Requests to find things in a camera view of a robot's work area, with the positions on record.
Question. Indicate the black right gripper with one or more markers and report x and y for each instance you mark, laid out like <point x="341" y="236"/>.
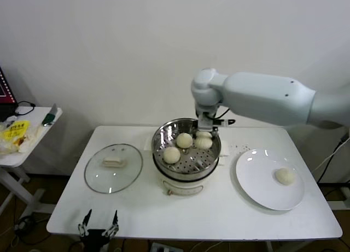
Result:
<point x="205" y="120"/>

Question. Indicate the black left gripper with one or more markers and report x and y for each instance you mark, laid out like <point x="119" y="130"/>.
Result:
<point x="95" y="238"/>

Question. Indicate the white steamed baozi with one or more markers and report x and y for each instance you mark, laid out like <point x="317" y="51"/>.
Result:
<point x="184" y="140"/>
<point x="284" y="176"/>
<point x="171" y="155"/>
<point x="203" y="143"/>

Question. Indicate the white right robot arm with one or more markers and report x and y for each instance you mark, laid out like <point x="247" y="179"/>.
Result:
<point x="259" y="96"/>

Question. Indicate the stainless steel steamer basket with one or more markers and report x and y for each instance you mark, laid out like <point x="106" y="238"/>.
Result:
<point x="164" y="134"/>

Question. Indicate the scattered dark crumbs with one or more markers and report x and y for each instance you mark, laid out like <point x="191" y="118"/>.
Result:
<point x="240" y="147"/>

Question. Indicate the white electric pot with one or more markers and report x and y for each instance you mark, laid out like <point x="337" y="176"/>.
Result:
<point x="180" y="187"/>

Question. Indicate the white round plate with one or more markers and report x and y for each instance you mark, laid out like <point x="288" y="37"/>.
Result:
<point x="251" y="175"/>

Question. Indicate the white power strip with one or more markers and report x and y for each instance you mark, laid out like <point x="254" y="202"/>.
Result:
<point x="161" y="247"/>

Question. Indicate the white side table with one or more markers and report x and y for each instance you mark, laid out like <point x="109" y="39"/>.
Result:
<point x="35" y="116"/>

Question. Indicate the yellow printed plastic bag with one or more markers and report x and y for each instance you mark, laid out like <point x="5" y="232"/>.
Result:
<point x="17" y="129"/>

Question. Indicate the black case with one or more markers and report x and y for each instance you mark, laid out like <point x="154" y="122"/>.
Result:
<point x="6" y="110"/>

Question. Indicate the red black box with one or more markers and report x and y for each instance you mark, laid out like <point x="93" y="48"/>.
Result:
<point x="5" y="85"/>

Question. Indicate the white furniture base frame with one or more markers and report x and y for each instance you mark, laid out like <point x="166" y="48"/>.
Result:
<point x="340" y="205"/>

